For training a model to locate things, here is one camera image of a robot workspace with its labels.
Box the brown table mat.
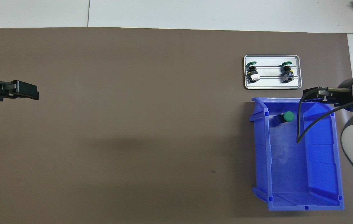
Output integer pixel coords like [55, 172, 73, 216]
[0, 27, 353, 224]

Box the green push button switch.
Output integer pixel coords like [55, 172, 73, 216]
[280, 61, 294, 83]
[273, 111, 295, 126]
[246, 61, 261, 83]

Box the grey metal tray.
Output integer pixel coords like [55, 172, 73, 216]
[243, 55, 303, 90]

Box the blue plastic storage bin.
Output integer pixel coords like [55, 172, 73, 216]
[249, 97, 345, 212]

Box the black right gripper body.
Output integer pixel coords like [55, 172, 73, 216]
[332, 78, 353, 112]

